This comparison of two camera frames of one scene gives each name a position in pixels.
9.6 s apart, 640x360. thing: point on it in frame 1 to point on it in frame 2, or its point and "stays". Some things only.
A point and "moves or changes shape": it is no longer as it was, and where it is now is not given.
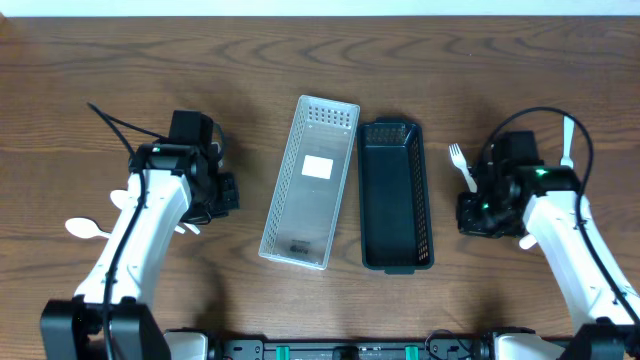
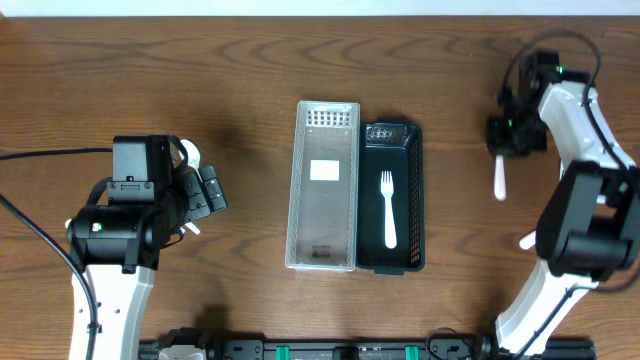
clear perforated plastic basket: x=311 y=184 moves or changes shape
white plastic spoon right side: x=527 y=241 stays
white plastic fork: x=458 y=159 to x=387 y=191
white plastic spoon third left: x=192 y=227 stays
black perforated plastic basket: x=395 y=222 stays
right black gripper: x=467 y=223 to x=498 y=145
